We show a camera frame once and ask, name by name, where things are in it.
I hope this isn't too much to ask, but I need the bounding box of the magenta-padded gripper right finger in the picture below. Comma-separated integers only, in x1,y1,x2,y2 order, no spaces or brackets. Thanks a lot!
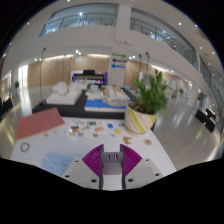
119,143,164,190

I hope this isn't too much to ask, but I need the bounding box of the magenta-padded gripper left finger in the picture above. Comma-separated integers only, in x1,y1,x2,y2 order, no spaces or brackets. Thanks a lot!
62,143,105,190

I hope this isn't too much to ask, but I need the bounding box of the small grey-purple charger block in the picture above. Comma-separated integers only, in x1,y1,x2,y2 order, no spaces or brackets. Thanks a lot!
100,151,124,177

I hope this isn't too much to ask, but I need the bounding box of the light blue power strip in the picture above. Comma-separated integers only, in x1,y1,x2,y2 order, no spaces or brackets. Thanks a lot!
41,152,76,178

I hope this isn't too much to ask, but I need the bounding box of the green plant in striped pot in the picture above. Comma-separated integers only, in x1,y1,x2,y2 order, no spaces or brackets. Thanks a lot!
124,68,170,136

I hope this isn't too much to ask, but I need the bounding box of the black display platform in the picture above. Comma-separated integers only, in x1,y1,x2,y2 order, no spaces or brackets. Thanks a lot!
31,87,138,120

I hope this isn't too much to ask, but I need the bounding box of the blue-based architectural model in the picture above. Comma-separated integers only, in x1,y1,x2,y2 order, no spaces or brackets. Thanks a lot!
83,84,133,113

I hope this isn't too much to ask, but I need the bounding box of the pink hardcover book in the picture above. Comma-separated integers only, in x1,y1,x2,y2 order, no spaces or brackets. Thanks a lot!
15,107,67,141

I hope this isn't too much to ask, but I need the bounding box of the white architectural model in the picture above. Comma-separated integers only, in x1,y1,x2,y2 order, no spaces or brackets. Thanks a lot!
45,81,84,106

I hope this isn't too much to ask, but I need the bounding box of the black piano with purple screen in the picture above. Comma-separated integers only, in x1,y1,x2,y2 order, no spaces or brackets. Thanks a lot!
70,69,109,86

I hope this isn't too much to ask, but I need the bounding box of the group of black chairs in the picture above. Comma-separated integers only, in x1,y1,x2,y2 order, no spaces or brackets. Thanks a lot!
0,97,14,116
194,107,219,134

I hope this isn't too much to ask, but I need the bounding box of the white pillar with arrow signs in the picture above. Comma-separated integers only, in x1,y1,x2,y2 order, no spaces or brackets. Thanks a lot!
108,52,128,87

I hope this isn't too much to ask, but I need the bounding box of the distant green potted plant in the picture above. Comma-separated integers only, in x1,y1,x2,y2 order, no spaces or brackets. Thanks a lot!
13,80,21,98

